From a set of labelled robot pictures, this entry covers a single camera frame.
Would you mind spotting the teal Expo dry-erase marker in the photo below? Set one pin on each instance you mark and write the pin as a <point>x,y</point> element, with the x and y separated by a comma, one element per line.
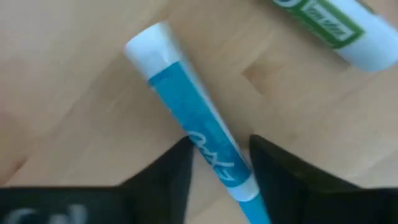
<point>192,109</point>

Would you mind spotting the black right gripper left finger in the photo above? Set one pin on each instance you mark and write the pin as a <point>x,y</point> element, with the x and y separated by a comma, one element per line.
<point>155,193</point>

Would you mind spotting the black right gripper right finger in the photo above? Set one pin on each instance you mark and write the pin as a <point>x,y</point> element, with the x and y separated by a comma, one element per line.
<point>295,193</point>

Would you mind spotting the green Expo dry-erase marker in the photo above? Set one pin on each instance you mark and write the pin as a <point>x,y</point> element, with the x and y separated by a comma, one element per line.
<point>342,28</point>

